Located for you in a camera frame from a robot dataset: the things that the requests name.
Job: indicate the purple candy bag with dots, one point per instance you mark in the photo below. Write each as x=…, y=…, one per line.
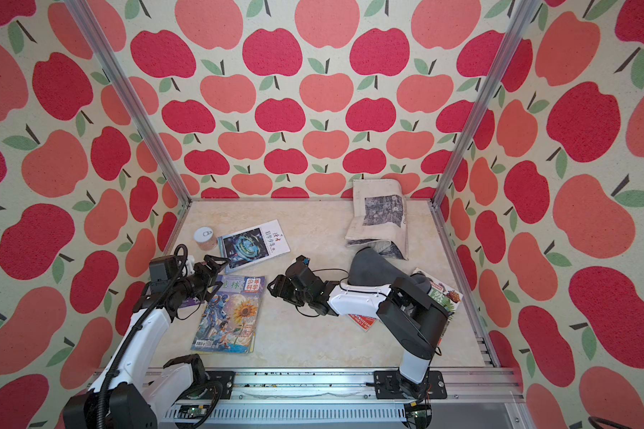
x=190, y=302

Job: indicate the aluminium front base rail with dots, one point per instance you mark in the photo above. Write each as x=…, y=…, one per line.
x=353, y=398

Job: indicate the blue robot sunflower magazine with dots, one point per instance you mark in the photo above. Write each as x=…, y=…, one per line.
x=228, y=323

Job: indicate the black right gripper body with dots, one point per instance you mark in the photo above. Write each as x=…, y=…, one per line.
x=289, y=292

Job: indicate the white book with blue vortex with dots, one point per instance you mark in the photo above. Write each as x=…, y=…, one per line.
x=253, y=246

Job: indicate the aluminium corner post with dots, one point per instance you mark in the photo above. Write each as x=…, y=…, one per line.
x=95, y=36
x=521, y=19

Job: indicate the grey green microfibre cloth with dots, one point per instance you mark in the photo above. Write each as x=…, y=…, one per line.
x=368, y=268

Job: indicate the left rear aluminium corner post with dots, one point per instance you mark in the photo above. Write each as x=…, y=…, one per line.
x=95, y=36

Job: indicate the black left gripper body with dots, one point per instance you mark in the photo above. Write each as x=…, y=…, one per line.
x=199, y=283

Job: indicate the red green cover book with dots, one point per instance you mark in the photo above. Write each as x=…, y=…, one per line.
x=446, y=296

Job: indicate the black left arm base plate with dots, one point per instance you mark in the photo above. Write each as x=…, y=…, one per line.
x=213, y=382

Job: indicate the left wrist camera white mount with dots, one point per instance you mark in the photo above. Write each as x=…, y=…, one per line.
x=189, y=266

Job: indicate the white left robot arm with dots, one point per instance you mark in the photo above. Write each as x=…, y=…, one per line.
x=119, y=398

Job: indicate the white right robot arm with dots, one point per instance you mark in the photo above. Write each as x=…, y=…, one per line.
x=416, y=320

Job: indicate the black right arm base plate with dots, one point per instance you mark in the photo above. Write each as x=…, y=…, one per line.
x=391, y=385

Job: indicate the red black manga book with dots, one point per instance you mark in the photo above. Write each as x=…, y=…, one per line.
x=364, y=322

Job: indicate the right rear aluminium corner post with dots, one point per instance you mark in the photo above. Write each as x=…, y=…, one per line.
x=521, y=19

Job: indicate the cream printed canvas bag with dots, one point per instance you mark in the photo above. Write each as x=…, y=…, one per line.
x=379, y=218

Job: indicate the clear tape roll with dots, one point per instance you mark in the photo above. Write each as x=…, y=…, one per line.
x=205, y=238

